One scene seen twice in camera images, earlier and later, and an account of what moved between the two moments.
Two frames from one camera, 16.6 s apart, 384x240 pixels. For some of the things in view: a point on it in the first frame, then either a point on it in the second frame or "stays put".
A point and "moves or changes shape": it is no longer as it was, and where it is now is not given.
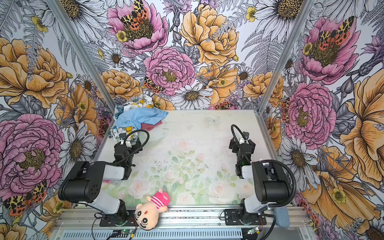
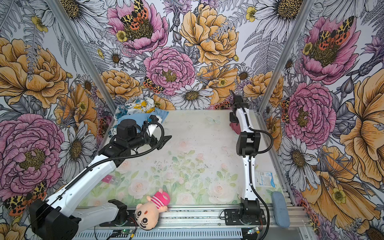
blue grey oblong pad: (282, 215) stays put
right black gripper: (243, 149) → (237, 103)
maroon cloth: (148, 127) moves or changes shape
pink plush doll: (146, 214) stays put
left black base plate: (109, 220) stays put
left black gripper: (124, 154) → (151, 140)
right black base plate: (231, 217) stays put
